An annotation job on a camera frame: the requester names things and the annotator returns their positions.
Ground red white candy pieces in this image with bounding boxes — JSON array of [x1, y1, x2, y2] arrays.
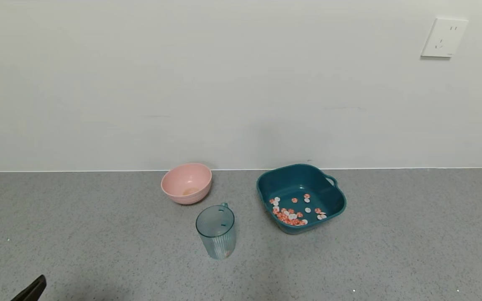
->
[[269, 193, 328, 226]]

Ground clear blue ribbed cup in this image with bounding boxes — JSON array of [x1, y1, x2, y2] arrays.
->
[[195, 203, 237, 260]]

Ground pink ribbed bowl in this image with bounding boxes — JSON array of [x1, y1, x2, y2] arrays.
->
[[161, 163, 213, 205]]

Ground teal square basin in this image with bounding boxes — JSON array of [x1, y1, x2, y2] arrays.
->
[[256, 163, 346, 235]]

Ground white wall socket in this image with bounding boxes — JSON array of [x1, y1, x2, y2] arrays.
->
[[420, 18, 469, 58]]

